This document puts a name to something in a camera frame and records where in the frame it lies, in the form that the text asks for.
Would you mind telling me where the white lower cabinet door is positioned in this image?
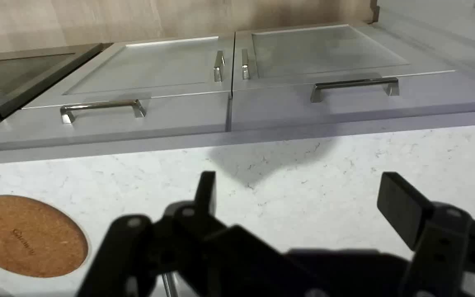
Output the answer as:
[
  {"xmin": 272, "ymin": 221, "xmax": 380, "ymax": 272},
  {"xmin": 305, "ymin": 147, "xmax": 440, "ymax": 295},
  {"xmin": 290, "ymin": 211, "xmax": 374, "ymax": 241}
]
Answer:
[{"xmin": 232, "ymin": 21, "xmax": 458, "ymax": 92}]

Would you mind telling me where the metal door handle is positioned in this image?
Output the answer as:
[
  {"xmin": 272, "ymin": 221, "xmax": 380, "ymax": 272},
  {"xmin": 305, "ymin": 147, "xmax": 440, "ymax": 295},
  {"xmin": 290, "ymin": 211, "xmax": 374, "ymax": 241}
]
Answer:
[
  {"xmin": 212, "ymin": 49, "xmax": 227, "ymax": 84},
  {"xmin": 239, "ymin": 48, "xmax": 252, "ymax": 81}
]

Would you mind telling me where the white lower cabinet drawer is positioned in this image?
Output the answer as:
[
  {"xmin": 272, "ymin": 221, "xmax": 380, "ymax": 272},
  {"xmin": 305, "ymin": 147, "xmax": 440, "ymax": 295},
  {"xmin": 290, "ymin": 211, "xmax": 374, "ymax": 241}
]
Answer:
[{"xmin": 227, "ymin": 68, "xmax": 475, "ymax": 134}]

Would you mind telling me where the metal drawer handle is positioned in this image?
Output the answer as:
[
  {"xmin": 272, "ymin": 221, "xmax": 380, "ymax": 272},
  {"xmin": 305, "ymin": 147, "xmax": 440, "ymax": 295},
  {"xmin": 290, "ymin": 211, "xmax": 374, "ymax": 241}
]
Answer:
[
  {"xmin": 59, "ymin": 97, "xmax": 148, "ymax": 125},
  {"xmin": 308, "ymin": 76, "xmax": 400, "ymax": 104}
]

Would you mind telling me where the round cork trivet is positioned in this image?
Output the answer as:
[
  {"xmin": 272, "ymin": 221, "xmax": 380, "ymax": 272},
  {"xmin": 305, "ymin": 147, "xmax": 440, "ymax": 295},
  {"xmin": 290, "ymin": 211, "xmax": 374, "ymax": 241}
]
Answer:
[{"xmin": 0, "ymin": 195, "xmax": 88, "ymax": 279}]

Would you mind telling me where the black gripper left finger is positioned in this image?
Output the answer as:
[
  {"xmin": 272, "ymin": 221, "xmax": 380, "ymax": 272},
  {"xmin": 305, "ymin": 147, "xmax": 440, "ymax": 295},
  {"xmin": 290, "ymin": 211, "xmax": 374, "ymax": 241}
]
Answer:
[{"xmin": 77, "ymin": 170, "xmax": 316, "ymax": 297}]

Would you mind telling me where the white drawer beside oven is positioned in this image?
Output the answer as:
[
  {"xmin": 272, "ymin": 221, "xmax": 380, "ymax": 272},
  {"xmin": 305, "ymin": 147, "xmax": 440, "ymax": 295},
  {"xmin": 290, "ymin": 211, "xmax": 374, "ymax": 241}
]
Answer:
[{"xmin": 0, "ymin": 89, "xmax": 234, "ymax": 153}]

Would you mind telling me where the stainless steel oven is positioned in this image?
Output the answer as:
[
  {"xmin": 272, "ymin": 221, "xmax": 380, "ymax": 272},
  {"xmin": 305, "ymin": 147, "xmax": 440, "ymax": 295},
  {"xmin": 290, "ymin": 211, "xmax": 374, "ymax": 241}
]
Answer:
[{"xmin": 0, "ymin": 41, "xmax": 112, "ymax": 138}]

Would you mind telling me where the white door beside oven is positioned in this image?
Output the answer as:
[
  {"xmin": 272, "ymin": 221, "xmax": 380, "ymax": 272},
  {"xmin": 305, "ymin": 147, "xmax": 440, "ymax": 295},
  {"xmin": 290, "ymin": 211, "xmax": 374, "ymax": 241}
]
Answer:
[{"xmin": 24, "ymin": 35, "xmax": 234, "ymax": 109}]

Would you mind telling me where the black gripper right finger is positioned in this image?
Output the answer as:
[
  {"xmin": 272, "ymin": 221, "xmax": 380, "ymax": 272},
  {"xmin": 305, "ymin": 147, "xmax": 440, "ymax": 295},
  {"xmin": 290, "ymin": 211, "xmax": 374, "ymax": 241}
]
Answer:
[{"xmin": 375, "ymin": 171, "xmax": 475, "ymax": 297}]

